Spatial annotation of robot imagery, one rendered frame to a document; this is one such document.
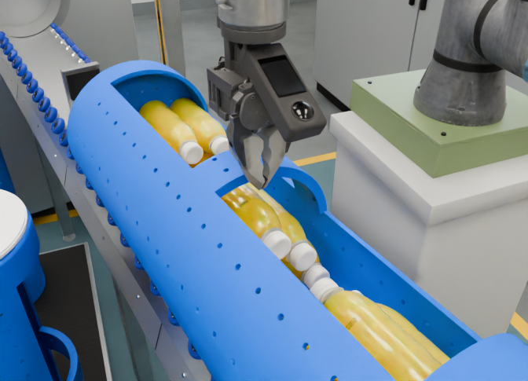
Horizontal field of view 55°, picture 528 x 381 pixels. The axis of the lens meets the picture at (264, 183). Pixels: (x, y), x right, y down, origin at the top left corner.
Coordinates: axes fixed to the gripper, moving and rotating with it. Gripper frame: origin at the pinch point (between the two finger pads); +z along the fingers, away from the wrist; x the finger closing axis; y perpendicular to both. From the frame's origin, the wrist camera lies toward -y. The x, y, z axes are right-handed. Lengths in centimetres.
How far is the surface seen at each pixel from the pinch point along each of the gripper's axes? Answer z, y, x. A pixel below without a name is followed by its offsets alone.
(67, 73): 16, 90, 4
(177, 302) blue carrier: 12.4, -1.5, 14.0
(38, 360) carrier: 47, 30, 32
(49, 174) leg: 85, 158, 8
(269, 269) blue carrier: 2.1, -11.6, 6.7
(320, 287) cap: 7.5, -12.7, 0.2
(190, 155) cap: 11.9, 29.1, -2.8
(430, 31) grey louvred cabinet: 43, 116, -169
